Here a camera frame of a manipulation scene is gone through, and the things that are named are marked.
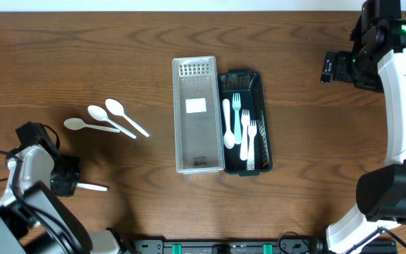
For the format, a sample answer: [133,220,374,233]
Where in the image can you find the white plastic spoon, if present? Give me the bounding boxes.
[77,183,109,192]
[105,99,150,138]
[222,99,235,149]
[87,105,137,139]
[63,118,120,133]

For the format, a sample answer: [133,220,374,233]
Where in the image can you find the white plastic fork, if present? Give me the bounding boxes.
[247,120,257,171]
[240,109,250,161]

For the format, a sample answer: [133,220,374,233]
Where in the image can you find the white plastic utensil handle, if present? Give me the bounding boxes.
[232,92,242,145]

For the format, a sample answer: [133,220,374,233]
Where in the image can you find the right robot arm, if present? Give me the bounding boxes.
[321,14,406,253]

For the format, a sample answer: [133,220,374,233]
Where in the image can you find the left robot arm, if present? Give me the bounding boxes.
[0,144,127,253]

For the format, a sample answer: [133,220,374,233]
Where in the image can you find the dark green plastic basket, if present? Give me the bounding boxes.
[218,69,273,176]

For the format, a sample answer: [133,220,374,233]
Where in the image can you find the clear plastic basket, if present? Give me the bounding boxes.
[172,56,225,174]

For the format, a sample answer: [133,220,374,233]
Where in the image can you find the black rail with clamps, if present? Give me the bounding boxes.
[130,233,330,254]

